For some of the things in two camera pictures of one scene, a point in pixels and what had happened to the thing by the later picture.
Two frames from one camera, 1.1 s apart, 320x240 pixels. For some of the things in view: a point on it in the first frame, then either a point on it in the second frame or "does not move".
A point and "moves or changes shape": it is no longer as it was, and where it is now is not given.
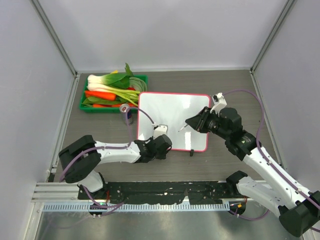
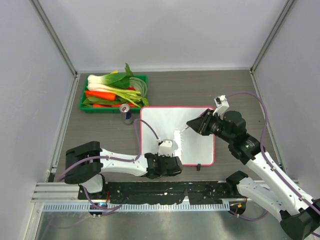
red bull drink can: x=123 y=108 does not move
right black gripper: x=195 y=122 does not move
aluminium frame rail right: x=284 y=13 does not move
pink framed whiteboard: x=173 y=109 moves or changes shape
